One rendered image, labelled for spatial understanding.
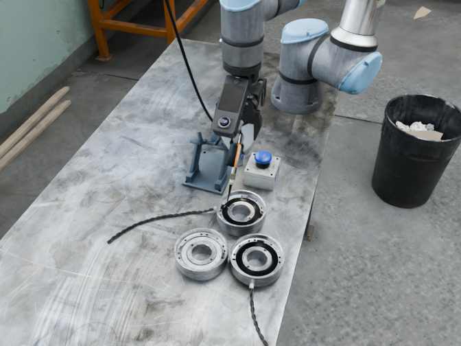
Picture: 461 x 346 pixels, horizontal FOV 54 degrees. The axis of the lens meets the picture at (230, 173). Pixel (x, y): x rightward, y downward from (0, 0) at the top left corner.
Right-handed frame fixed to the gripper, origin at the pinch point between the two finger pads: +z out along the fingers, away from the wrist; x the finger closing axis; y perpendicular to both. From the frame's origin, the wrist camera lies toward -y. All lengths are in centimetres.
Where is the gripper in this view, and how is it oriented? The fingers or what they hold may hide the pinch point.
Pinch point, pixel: (237, 150)
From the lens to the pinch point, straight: 95.2
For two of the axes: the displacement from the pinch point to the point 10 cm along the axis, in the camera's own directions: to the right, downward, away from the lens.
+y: 3.5, -6.5, 6.8
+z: 0.0, 7.3, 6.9
